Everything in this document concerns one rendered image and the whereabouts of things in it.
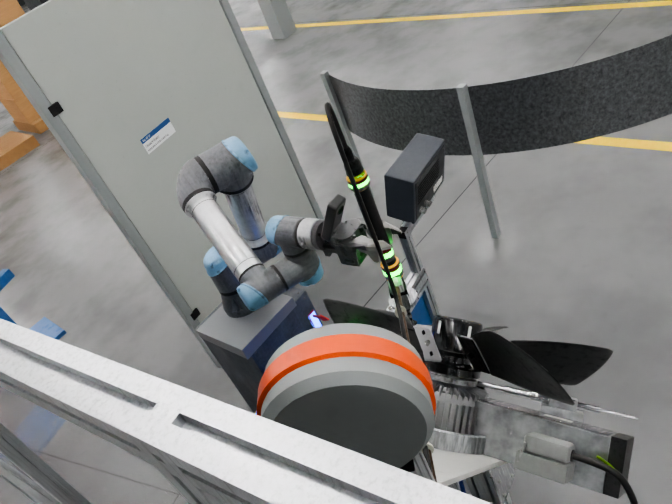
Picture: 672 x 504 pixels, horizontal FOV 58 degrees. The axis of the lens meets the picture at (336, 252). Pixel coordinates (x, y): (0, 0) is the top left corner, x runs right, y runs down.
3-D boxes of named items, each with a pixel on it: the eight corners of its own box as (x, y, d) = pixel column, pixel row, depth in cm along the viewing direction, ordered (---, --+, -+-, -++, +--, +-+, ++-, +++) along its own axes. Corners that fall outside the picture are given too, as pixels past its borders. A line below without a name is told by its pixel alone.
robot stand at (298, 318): (297, 476, 276) (194, 328, 218) (336, 424, 291) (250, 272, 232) (347, 506, 257) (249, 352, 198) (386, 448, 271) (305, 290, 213)
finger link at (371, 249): (398, 262, 132) (367, 252, 139) (390, 241, 129) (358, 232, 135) (389, 271, 131) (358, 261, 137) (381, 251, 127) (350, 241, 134)
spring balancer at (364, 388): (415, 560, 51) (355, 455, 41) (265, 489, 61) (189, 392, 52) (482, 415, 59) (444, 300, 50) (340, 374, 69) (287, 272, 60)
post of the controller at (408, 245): (418, 273, 221) (404, 232, 210) (411, 272, 223) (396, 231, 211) (422, 268, 223) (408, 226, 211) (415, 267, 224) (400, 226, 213)
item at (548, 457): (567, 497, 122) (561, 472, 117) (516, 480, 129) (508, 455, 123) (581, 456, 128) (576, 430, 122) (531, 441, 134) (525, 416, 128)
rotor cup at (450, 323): (477, 379, 138) (487, 322, 139) (415, 366, 143) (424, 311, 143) (482, 373, 152) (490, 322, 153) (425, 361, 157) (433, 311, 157)
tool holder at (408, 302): (422, 312, 140) (411, 282, 134) (392, 320, 141) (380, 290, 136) (416, 286, 147) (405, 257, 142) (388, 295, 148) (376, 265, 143)
